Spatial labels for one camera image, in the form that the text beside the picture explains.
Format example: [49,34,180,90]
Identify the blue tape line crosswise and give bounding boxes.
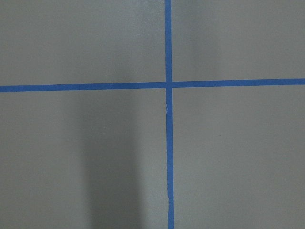
[0,78,305,93]

